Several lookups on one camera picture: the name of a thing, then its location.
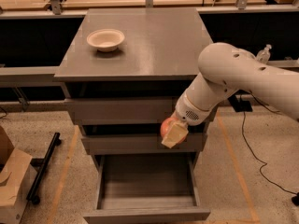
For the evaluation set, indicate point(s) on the grey top drawer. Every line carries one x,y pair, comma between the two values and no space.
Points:
127,110

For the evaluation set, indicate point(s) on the black metal bar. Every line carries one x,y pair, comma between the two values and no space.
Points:
41,165

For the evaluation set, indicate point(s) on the brown cardboard box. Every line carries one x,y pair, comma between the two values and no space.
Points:
16,178

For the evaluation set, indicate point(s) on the grey drawer cabinet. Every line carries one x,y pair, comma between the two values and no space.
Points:
158,58

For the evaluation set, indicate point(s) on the grey metal rail frame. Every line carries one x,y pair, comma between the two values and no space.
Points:
40,74

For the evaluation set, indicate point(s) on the red apple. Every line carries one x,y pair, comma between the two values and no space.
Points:
165,127

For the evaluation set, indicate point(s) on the black power brick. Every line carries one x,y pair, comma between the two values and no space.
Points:
239,105

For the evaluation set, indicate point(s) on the grey open bottom drawer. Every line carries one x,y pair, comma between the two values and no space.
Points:
145,189

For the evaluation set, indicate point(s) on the clear pump bottle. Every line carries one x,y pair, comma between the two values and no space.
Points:
263,55

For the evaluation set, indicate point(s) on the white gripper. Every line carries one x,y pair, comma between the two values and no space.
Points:
189,112

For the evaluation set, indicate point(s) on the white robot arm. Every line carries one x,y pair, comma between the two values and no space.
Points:
224,70

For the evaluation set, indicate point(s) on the grey middle drawer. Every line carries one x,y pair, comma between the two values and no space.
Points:
140,144

